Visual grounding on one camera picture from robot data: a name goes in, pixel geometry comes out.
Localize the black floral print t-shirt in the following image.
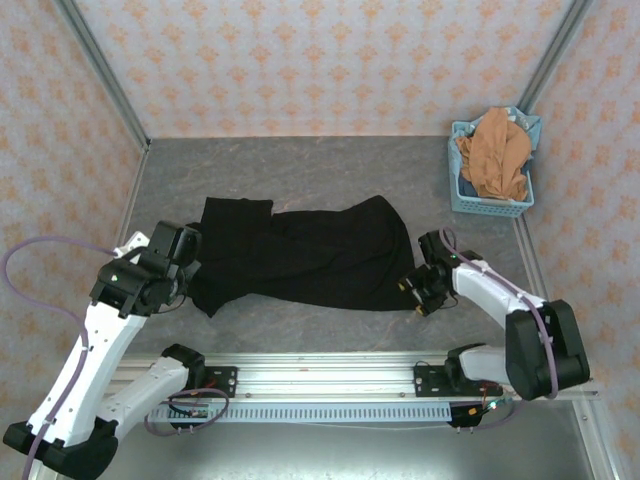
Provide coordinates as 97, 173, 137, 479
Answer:
187, 194, 419, 319

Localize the light blue plastic basket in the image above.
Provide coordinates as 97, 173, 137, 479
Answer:
449, 105, 544, 219

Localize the orange t-shirt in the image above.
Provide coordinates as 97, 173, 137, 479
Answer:
454, 107, 533, 203

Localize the light blue garment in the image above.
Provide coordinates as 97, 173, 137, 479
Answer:
503, 110, 544, 162

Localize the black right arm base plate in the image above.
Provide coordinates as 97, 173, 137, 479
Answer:
413, 364, 504, 399

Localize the aluminium table side rail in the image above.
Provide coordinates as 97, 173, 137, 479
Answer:
513, 215, 554, 304
116, 147, 152, 251

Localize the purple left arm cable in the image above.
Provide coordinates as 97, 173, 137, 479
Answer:
1, 234, 232, 480

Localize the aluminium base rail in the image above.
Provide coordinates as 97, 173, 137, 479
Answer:
113, 351, 601, 402

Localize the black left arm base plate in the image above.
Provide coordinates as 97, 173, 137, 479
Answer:
199, 365, 239, 399

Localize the white slotted cable duct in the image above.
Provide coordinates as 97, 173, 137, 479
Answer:
146, 401, 454, 426

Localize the aluminium frame post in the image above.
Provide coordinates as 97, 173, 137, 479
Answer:
517, 0, 597, 119
52, 0, 152, 154

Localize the aluminium lower frame bar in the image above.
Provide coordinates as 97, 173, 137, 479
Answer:
571, 399, 627, 480

